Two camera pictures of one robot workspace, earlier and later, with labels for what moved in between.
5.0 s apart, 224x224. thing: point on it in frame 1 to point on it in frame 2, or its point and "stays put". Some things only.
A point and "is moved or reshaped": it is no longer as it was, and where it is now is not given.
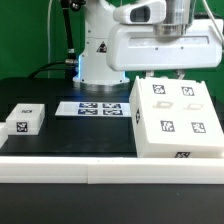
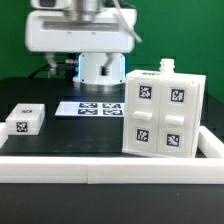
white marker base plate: [93, 109] stays put
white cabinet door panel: [160, 109] to [141, 116]
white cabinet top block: [25, 119] stays put
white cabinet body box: [175, 118] is moved or reshaped
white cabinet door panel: [199, 121] to [178, 105]
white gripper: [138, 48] to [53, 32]
